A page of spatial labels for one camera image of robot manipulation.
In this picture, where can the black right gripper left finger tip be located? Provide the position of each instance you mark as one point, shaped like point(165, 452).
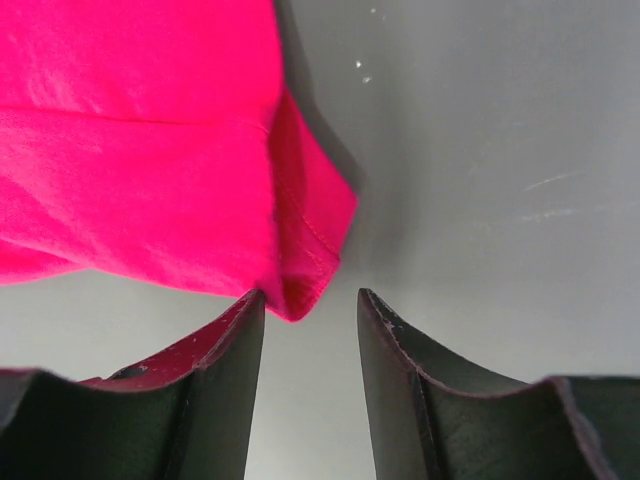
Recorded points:
point(183, 413)

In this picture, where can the red t-shirt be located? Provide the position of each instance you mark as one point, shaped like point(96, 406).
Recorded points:
point(158, 141)

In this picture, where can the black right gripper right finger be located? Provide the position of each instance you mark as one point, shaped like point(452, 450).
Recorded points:
point(435, 415)

